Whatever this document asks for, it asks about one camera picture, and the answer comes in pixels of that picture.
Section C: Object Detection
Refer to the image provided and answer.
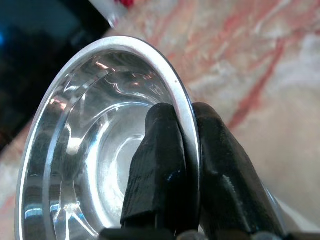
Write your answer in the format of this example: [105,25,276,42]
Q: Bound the black cabinet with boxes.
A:
[0,0,112,151]

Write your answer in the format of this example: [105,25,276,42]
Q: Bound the red and white object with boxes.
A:
[91,0,137,28]

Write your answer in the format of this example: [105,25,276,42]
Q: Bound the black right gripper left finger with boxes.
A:
[120,102,189,232]

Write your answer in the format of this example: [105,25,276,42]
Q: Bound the shiny steel bowl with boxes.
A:
[14,36,288,240]

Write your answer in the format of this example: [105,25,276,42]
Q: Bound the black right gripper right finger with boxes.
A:
[191,101,285,235]

